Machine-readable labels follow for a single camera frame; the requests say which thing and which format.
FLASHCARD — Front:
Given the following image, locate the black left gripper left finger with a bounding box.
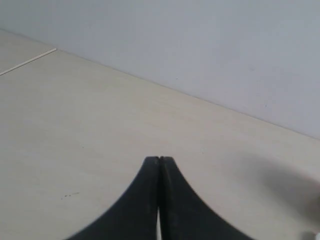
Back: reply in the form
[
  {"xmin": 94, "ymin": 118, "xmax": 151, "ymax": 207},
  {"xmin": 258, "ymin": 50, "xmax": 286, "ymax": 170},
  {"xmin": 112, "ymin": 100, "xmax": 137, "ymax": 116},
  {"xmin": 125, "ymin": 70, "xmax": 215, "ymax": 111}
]
[{"xmin": 69, "ymin": 156, "xmax": 160, "ymax": 240}]

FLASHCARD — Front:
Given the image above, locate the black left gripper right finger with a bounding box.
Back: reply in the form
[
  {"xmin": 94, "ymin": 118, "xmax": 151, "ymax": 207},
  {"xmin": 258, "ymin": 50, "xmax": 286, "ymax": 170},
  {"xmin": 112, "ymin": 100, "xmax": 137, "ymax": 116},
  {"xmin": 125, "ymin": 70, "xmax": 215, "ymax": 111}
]
[{"xmin": 158, "ymin": 156, "xmax": 251, "ymax": 240}]

